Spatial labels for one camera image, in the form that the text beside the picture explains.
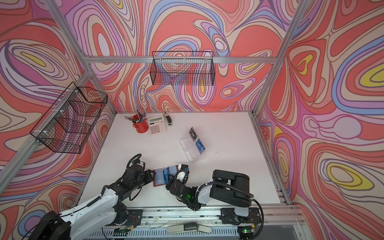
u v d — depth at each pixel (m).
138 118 1.05
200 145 0.90
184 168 0.75
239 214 0.61
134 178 0.66
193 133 0.95
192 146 0.94
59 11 0.71
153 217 0.75
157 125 1.08
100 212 0.52
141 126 1.06
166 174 0.84
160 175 0.87
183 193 0.62
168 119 1.10
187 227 0.67
